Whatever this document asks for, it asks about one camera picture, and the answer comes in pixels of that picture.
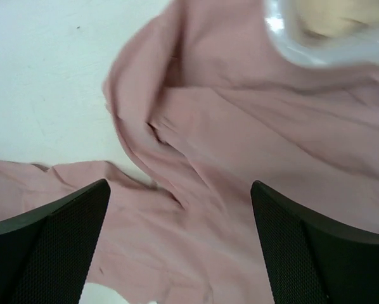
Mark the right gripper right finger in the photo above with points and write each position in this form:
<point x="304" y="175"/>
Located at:
<point x="311" y="258"/>

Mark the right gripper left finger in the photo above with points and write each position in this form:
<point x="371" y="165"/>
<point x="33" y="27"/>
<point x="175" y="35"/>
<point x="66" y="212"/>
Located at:
<point x="46" y="253"/>

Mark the pink trousers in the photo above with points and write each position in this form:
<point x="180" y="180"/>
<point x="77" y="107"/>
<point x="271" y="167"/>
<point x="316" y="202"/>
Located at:
<point x="203" y="104"/>

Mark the beige trousers in basket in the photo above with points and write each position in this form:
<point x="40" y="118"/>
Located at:
<point x="334" y="19"/>

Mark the white plastic basket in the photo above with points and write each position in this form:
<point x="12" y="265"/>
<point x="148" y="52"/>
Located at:
<point x="296" y="46"/>

